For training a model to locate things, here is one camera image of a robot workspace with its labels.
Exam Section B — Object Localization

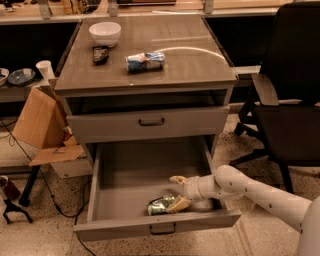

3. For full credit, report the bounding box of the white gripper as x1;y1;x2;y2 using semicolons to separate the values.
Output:
166;175;221;214

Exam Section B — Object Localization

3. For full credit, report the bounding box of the crushed green can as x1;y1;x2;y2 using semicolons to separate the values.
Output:
147;194;175;216

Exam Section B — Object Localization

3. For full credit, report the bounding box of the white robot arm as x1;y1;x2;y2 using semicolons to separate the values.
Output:
166;165;320;256

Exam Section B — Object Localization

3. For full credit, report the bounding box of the open grey middle drawer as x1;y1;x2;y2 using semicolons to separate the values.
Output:
74;136;241;241

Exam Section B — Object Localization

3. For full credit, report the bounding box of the grey top drawer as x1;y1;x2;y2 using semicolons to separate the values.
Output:
67;106;229;144

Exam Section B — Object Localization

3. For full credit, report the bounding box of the grey drawer cabinet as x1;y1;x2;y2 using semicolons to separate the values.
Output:
55;14;238;160

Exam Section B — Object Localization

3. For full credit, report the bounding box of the blue white can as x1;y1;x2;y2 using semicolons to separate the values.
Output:
125;52;165;72

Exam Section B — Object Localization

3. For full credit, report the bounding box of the black office chair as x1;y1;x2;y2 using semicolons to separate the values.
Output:
230;1;320;193

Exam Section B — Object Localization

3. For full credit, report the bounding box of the brown cardboard box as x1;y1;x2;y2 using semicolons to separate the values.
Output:
12;86;84;166

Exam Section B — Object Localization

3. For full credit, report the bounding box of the black table leg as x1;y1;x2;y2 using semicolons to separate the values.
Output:
19;166;40;207

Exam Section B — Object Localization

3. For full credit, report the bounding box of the small black chip bag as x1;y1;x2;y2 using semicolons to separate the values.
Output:
93;46;109;65

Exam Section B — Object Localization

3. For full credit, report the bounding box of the small black tripod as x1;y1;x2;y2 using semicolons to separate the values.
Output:
0;175;33;224

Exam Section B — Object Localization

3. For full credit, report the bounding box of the white bowl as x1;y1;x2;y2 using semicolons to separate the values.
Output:
89;22;121;47

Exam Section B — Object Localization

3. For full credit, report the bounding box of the white paper cup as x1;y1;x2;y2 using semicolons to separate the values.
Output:
36;60;55;80

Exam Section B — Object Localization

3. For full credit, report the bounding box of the dark blue plate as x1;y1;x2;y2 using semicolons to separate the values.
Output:
8;68;36;87

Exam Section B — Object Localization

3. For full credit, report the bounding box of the grey bowl at edge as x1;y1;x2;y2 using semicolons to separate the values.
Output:
0;68;9;87

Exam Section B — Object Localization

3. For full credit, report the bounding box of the black floor cable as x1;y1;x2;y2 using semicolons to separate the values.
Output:
0;118;97;256

